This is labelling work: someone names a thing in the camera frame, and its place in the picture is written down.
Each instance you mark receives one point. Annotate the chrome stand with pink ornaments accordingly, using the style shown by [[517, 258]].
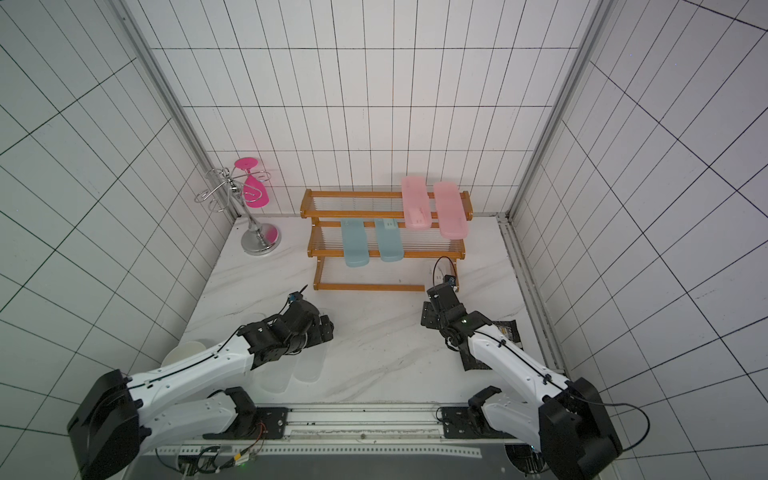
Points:
[[244, 190]]

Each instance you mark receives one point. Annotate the wooden two-tier shelf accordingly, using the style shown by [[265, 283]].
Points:
[[326, 209]]

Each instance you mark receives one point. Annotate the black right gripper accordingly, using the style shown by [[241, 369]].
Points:
[[432, 313]]

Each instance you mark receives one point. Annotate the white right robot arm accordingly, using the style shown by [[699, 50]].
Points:
[[558, 425]]

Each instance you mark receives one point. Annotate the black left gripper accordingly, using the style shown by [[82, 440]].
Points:
[[316, 337]]

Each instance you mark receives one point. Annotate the black patterned pouch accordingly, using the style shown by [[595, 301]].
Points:
[[509, 329]]

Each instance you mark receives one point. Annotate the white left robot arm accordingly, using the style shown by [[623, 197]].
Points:
[[122, 417]]

